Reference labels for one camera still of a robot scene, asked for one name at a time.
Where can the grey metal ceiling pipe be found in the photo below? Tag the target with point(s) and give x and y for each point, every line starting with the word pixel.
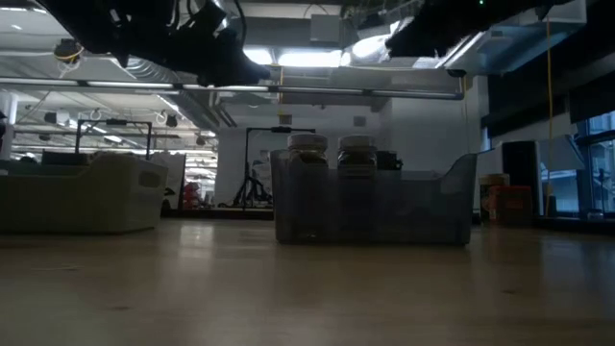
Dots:
pixel 312 90

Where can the round fixture with yellow band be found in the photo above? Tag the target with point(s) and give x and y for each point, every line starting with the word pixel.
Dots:
pixel 67 50

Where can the black metal rig frame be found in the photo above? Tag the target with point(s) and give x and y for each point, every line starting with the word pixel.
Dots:
pixel 281 130

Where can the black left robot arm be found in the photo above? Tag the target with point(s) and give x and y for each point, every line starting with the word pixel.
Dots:
pixel 96 19

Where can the red bundle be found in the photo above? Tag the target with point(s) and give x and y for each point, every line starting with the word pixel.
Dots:
pixel 192 197

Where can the dark translucent plastic bin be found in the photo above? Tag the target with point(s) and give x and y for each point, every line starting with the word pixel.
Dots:
pixel 413 211

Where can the dome security camera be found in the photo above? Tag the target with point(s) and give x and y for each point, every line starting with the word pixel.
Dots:
pixel 456 73

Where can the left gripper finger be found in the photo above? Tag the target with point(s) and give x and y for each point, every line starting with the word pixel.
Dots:
pixel 230 67

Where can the dark monitor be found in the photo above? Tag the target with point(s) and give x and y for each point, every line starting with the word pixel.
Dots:
pixel 62 158

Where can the white pillar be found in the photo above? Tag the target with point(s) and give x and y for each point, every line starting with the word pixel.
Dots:
pixel 7 134

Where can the tall black cabinet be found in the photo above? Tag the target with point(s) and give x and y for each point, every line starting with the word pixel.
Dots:
pixel 521 163

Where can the glass window wall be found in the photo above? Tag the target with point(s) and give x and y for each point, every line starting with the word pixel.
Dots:
pixel 600 173

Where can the black tripod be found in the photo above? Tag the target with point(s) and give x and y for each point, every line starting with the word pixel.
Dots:
pixel 250 190

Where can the white-cap spice jar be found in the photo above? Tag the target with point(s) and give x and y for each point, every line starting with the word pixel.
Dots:
pixel 307 144
pixel 357 144

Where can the white board panel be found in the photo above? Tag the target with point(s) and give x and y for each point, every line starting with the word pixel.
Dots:
pixel 174 178

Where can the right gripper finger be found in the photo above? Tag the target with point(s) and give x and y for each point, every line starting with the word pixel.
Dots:
pixel 413 43

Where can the black printer box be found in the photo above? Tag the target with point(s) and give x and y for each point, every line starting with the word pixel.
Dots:
pixel 390 161

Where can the tan-lid spice jar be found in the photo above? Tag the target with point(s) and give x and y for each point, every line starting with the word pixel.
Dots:
pixel 495 180

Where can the ceiling light panel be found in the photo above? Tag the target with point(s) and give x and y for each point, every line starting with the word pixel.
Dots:
pixel 259 56
pixel 310 58

